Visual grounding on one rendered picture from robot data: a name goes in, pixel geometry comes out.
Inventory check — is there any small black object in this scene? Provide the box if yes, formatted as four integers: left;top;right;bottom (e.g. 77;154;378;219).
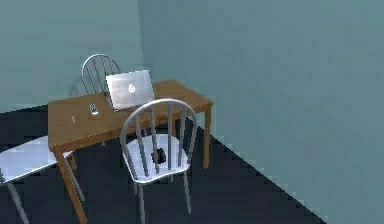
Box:
151;147;167;165

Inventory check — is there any grey spindle-back chair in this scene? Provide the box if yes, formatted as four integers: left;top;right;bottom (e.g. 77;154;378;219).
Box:
0;134;86;224
119;97;200;224
80;53;121;96

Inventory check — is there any silver laptop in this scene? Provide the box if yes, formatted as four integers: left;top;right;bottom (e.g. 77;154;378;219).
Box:
105;69;157;113

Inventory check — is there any brown wooden table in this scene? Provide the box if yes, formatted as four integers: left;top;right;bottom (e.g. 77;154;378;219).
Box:
47;78;214;224

